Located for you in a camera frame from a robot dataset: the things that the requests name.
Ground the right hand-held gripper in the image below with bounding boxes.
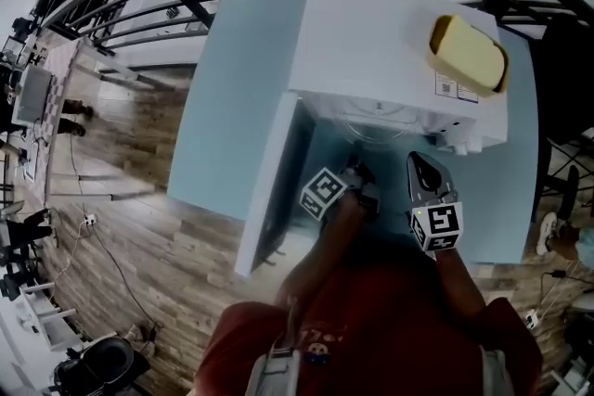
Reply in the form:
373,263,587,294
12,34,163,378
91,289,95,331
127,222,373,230
406,150,465,253

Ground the black swivel chair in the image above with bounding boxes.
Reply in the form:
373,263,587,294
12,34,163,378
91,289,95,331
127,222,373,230
50,336,152,396

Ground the small white microwave oven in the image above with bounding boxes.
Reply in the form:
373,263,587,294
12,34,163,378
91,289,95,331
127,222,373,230
11,67,55,127

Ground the tan paper bowl with lid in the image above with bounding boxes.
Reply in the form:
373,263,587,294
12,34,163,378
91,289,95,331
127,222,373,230
425,13,510,97

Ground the grey backpack strap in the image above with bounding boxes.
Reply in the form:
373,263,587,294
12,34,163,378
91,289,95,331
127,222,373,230
243,347,303,396
480,347,510,396

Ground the black mesh office chair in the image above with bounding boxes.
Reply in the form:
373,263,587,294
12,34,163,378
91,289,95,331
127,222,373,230
533,11,594,219

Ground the person's red shirt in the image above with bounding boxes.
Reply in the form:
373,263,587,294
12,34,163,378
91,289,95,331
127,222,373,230
194,240,544,396

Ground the long checkered table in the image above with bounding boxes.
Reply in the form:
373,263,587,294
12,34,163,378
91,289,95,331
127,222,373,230
8,45,79,196

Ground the person's left forearm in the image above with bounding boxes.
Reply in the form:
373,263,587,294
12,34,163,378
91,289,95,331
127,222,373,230
278,198,368,307

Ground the person's right forearm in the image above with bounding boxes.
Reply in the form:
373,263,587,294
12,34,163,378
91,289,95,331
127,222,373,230
433,248,486,321

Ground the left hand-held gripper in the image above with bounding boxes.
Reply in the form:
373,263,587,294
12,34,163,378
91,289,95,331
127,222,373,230
299,139,382,224

